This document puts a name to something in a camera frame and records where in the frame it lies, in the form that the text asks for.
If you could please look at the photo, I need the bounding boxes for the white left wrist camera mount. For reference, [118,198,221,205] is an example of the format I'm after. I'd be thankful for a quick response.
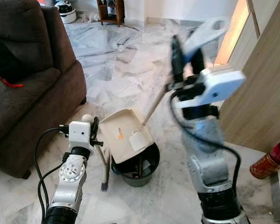
[68,121,92,150]

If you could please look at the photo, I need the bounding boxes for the white paper scrap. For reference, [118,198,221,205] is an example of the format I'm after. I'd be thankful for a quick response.
[129,133,148,152]

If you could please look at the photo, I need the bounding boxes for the dark grey waste bin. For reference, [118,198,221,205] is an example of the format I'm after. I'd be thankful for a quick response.
[111,142,161,188]

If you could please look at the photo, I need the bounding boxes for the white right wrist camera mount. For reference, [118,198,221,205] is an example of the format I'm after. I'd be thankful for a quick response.
[176,65,247,109]

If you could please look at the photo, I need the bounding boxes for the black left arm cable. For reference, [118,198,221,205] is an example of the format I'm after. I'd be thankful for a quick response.
[34,125,70,221]

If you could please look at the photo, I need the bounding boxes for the beige long handled dustpan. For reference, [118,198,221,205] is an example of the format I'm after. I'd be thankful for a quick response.
[99,16,230,164]

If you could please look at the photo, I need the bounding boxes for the white black helmet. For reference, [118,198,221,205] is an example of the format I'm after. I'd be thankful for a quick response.
[54,0,78,24]

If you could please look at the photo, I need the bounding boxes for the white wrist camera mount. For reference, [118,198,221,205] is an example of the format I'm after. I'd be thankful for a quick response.
[68,121,92,150]
[176,65,247,109]

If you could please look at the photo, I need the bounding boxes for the wooden handled broom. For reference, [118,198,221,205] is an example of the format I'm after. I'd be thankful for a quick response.
[82,114,110,193]

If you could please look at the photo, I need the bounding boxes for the red spray can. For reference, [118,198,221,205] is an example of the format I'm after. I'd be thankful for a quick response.
[249,142,280,181]

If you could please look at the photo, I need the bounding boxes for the brown fabric sofa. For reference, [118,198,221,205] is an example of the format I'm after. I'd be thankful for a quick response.
[0,0,87,179]

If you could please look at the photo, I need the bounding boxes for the red strap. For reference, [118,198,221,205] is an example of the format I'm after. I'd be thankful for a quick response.
[0,64,25,89]

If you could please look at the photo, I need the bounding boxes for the light wooden cabinet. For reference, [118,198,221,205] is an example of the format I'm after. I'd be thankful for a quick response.
[218,0,280,154]

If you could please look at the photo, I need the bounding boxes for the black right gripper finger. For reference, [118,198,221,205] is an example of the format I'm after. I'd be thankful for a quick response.
[191,48,205,76]
[171,35,185,83]

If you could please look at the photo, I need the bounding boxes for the small wooden shelf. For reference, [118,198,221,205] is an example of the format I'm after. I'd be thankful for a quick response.
[97,0,126,27]

